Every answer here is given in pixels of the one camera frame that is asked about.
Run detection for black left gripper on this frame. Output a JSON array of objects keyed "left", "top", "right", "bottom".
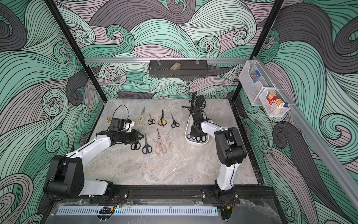
[{"left": 118, "top": 129, "right": 145, "bottom": 144}]

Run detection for cream handled kitchen scissors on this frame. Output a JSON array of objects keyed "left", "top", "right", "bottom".
[{"left": 135, "top": 107, "right": 145, "bottom": 126}]

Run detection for large black handled scissors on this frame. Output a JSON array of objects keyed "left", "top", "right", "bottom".
[{"left": 131, "top": 141, "right": 141, "bottom": 150}]

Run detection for small black scissors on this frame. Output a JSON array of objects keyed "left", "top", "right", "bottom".
[{"left": 147, "top": 114, "right": 156, "bottom": 125}]

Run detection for dark blue handled scissors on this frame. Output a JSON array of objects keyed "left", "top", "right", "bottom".
[{"left": 142, "top": 134, "right": 153, "bottom": 155}]

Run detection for yellow black handled scissors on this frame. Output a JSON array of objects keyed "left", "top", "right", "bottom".
[{"left": 158, "top": 109, "right": 167, "bottom": 127}]

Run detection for pink bladed scissors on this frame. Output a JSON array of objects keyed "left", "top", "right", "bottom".
[{"left": 155, "top": 129, "right": 167, "bottom": 155}]

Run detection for slim black scissors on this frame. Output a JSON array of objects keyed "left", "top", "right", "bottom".
[{"left": 195, "top": 136, "right": 207, "bottom": 142}]

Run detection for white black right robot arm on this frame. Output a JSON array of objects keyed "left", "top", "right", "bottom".
[{"left": 187, "top": 111, "right": 247, "bottom": 201}]

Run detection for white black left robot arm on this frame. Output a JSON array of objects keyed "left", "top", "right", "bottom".
[{"left": 43, "top": 118, "right": 145, "bottom": 201}]

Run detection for white plastic storage box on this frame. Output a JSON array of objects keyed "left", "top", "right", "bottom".
[{"left": 185, "top": 116, "right": 209, "bottom": 147}]

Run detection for beige sponge block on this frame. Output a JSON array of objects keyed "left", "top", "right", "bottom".
[{"left": 170, "top": 63, "right": 181, "bottom": 71}]

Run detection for blue red small packet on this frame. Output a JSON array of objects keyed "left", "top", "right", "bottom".
[{"left": 250, "top": 70, "right": 261, "bottom": 83}]

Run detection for white perforated strip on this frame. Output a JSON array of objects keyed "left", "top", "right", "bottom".
[{"left": 55, "top": 206, "right": 219, "bottom": 217}]

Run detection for red yellow small boxes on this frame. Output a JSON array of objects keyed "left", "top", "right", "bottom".
[{"left": 266, "top": 92, "right": 288, "bottom": 108}]

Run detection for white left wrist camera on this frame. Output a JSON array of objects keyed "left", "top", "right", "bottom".
[{"left": 123, "top": 119, "right": 135, "bottom": 132}]

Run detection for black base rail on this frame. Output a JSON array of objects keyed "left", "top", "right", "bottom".
[{"left": 51, "top": 184, "right": 277, "bottom": 205}]

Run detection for black wall shelf tray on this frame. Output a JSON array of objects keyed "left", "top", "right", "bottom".
[{"left": 148, "top": 60, "right": 209, "bottom": 78}]

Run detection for clear wall bin far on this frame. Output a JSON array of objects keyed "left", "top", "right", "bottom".
[{"left": 239, "top": 60, "right": 269, "bottom": 106}]

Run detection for clear wall bin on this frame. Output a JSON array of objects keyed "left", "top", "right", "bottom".
[
  {"left": 259, "top": 87, "right": 290, "bottom": 118},
  {"left": 239, "top": 60, "right": 269, "bottom": 106}
]

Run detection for clear wall bin near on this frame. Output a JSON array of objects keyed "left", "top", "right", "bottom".
[{"left": 259, "top": 87, "right": 290, "bottom": 118}]

